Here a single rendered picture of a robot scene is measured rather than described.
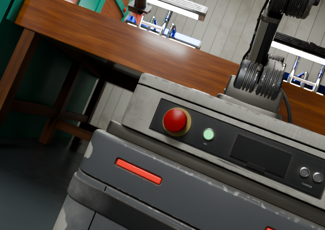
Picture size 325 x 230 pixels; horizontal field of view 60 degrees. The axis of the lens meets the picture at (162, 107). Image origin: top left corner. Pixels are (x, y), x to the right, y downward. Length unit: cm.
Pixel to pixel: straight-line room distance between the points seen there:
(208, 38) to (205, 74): 232
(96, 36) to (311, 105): 97
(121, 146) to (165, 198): 11
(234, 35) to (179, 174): 313
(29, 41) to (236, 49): 251
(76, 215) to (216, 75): 87
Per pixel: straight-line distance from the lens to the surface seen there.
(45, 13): 147
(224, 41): 351
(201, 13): 163
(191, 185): 47
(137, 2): 139
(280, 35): 168
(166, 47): 126
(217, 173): 50
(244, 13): 365
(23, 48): 147
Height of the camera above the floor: 39
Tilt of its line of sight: 4 degrees up
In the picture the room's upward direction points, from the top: 22 degrees clockwise
